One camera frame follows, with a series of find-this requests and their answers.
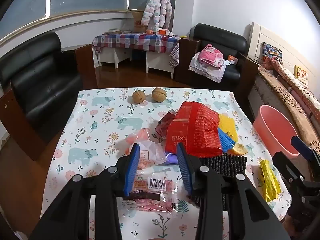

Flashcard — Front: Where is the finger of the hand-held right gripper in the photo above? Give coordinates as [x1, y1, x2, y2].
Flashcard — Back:
[272, 152, 307, 193]
[291, 136, 320, 163]

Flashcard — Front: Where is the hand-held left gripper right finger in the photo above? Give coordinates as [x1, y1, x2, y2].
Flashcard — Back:
[176, 142, 292, 240]

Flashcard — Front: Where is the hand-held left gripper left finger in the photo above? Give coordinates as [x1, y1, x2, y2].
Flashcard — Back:
[30, 143, 140, 240]

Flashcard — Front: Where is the purple wrapper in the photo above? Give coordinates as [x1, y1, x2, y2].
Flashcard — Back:
[164, 152, 179, 165]

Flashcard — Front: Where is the yellow foil wrapper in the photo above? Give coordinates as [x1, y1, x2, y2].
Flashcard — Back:
[259, 159, 282, 202]

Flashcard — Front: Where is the clear plastic bag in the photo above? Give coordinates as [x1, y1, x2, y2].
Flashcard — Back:
[136, 140, 167, 170]

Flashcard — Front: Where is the pink plastic bucket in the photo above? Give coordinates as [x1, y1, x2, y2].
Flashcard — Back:
[253, 105, 300, 158]

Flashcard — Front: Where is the clear snack wrapper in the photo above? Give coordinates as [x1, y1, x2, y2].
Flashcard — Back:
[122, 169, 179, 217]

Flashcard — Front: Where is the orange-pink plastic bag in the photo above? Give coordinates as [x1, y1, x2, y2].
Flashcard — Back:
[125, 128, 151, 153]

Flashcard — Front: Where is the black foam net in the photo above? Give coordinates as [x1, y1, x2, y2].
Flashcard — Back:
[188, 153, 247, 212]

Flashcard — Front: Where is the red mesh plastic bag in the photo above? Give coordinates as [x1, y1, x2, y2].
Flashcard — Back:
[165, 101, 223, 158]

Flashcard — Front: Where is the dark red wrapper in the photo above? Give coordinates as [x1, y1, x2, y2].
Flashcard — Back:
[154, 110, 179, 139]

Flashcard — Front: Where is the orange peel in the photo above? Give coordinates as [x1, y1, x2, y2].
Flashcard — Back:
[227, 142, 248, 155]

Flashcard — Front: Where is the blue foam net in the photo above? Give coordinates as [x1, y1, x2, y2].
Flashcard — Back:
[217, 127, 236, 153]

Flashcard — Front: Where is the yellow bubble wrap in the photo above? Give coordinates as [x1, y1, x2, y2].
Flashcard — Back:
[218, 113, 239, 142]

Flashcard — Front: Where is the brown floral blanket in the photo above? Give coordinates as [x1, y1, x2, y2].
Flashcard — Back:
[257, 65, 320, 153]

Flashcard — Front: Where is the floral bear tablecloth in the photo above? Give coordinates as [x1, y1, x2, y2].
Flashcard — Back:
[41, 87, 293, 240]

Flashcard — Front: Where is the orange dotted quilt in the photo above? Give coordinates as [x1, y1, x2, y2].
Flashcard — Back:
[271, 57, 320, 120]

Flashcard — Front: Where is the yellow floral pillow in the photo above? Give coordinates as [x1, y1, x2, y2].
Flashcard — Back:
[294, 65, 309, 85]

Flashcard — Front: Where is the small walnut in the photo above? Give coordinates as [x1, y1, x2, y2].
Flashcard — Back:
[132, 91, 146, 103]

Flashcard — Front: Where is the large walnut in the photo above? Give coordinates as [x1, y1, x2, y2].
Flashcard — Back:
[152, 88, 167, 102]

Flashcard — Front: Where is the colourful printed pillow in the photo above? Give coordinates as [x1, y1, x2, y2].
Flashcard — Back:
[261, 42, 283, 69]

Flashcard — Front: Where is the white cloth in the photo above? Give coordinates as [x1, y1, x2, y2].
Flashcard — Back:
[188, 55, 227, 83]

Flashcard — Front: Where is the white wooden desk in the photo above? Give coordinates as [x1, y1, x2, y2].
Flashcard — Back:
[92, 47, 175, 79]

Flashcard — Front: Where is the white bed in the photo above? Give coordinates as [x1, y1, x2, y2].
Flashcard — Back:
[247, 22, 320, 180]

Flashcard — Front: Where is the pink towel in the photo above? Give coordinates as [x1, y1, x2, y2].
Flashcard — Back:
[197, 44, 224, 68]

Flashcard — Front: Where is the checked tablecloth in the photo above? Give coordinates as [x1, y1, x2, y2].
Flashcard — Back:
[92, 33, 181, 68]

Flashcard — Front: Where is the black leather sofa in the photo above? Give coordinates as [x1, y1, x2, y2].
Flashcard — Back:
[0, 31, 98, 162]

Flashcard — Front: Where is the black leather armchair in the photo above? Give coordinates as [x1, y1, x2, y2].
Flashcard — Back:
[174, 23, 259, 100]

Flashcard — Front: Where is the cardboard box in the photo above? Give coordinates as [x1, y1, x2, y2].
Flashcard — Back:
[132, 10, 148, 33]

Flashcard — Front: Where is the pink puffer jacket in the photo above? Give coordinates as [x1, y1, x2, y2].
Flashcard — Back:
[141, 0, 173, 30]

